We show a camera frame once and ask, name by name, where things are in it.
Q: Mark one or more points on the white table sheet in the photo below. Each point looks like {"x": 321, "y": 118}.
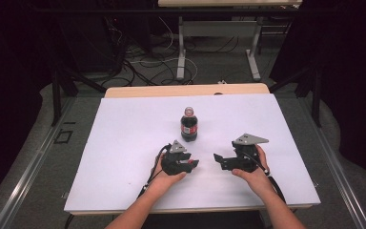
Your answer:
{"x": 124, "y": 143}

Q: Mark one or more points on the desk with white legs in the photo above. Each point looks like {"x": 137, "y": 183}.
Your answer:
{"x": 219, "y": 28}

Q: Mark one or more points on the person's right hand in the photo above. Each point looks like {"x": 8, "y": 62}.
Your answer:
{"x": 257, "y": 181}

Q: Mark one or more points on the wooden table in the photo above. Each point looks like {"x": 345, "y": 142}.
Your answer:
{"x": 184, "y": 90}

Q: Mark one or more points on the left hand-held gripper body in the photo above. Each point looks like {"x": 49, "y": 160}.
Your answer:
{"x": 171, "y": 163}

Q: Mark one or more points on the dark cola bottle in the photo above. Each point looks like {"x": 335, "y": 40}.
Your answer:
{"x": 189, "y": 127}

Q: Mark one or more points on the black tape strip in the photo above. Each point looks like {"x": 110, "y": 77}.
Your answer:
{"x": 69, "y": 122}

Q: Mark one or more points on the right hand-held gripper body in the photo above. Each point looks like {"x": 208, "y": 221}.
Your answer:
{"x": 244, "y": 159}

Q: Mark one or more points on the dark curtain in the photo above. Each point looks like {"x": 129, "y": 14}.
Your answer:
{"x": 352, "y": 63}
{"x": 9, "y": 79}

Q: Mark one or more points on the aluminium floor rail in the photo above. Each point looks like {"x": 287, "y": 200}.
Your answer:
{"x": 336, "y": 165}
{"x": 25, "y": 178}

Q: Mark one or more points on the person's left hand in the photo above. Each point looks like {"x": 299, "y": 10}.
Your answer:
{"x": 163, "y": 181}

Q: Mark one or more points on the red bottle cap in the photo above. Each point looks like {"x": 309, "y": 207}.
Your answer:
{"x": 190, "y": 162}

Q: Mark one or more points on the black metal stand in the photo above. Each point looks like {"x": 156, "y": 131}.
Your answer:
{"x": 60, "y": 86}
{"x": 314, "y": 92}

